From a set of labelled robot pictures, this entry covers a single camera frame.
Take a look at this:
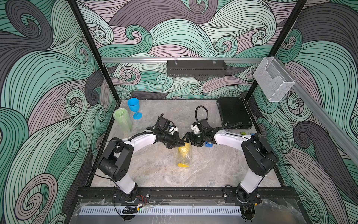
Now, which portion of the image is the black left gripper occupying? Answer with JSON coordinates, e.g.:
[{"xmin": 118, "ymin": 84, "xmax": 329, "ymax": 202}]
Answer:
[{"xmin": 161, "ymin": 132, "xmax": 185, "ymax": 149}]

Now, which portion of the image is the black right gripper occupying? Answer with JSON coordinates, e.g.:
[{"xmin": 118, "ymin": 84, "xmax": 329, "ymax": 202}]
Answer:
[{"xmin": 181, "ymin": 132, "xmax": 206, "ymax": 147}]

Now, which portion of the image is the blue tape dispenser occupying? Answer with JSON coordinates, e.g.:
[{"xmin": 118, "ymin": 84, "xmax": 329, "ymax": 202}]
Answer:
[{"xmin": 204, "ymin": 142, "xmax": 213, "ymax": 148}]

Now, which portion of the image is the yellow plastic wine glass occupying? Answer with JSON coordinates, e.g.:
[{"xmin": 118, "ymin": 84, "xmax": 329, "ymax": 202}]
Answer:
[{"xmin": 177, "ymin": 142, "xmax": 192, "ymax": 169}]

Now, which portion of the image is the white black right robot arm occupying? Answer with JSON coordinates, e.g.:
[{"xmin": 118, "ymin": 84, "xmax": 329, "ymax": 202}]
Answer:
[{"xmin": 182, "ymin": 119, "xmax": 279, "ymax": 204}]

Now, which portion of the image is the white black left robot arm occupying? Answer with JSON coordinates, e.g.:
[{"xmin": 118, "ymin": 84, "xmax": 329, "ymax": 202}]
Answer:
[{"xmin": 98, "ymin": 115, "xmax": 185, "ymax": 202}]

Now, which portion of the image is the blue plastic wine glass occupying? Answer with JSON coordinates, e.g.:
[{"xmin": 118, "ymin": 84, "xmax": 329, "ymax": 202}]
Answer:
[{"xmin": 127, "ymin": 98, "xmax": 142, "ymax": 120}]

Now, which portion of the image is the black hard case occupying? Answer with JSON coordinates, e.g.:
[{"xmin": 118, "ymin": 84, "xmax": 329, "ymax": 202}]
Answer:
[{"xmin": 217, "ymin": 97, "xmax": 253, "ymax": 129}]

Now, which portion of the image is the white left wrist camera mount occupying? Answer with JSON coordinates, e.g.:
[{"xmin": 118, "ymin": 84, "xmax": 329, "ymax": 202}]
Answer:
[{"xmin": 169, "ymin": 125, "xmax": 178, "ymax": 132}]

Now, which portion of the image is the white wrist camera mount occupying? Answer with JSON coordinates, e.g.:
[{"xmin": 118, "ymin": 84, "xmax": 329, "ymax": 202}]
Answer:
[
  {"xmin": 190, "ymin": 125, "xmax": 201, "ymax": 135},
  {"xmin": 169, "ymin": 125, "xmax": 178, "ymax": 132}
]

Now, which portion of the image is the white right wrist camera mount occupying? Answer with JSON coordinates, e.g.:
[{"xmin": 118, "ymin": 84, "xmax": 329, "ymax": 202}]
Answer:
[{"xmin": 190, "ymin": 125, "xmax": 201, "ymax": 135}]

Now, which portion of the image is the black wall tray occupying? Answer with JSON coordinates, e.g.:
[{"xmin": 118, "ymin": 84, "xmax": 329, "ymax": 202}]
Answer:
[{"xmin": 167, "ymin": 59, "xmax": 227, "ymax": 81}]

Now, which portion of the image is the clear acrylic wall box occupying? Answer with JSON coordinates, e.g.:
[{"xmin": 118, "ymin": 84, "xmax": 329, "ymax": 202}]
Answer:
[{"xmin": 254, "ymin": 57, "xmax": 296, "ymax": 102}]

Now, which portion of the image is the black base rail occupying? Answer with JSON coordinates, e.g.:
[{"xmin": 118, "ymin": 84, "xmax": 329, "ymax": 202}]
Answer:
[{"xmin": 75, "ymin": 186, "xmax": 298, "ymax": 204}]

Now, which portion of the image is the white slotted cable duct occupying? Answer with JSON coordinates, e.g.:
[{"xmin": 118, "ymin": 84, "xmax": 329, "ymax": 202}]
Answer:
[{"xmin": 78, "ymin": 205, "xmax": 241, "ymax": 216}]

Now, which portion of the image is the black frame post right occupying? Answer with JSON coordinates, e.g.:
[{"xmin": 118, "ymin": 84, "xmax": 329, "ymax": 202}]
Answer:
[{"xmin": 244, "ymin": 1, "xmax": 307, "ymax": 103}]

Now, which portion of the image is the black frame post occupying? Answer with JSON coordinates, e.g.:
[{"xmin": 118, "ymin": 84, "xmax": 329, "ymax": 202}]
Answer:
[
  {"xmin": 68, "ymin": 0, "xmax": 121, "ymax": 105},
  {"xmin": 244, "ymin": 1, "xmax": 307, "ymax": 103}
]

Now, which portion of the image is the black frame post left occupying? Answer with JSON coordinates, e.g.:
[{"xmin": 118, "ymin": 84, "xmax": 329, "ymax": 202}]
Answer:
[{"xmin": 68, "ymin": 0, "xmax": 121, "ymax": 105}]

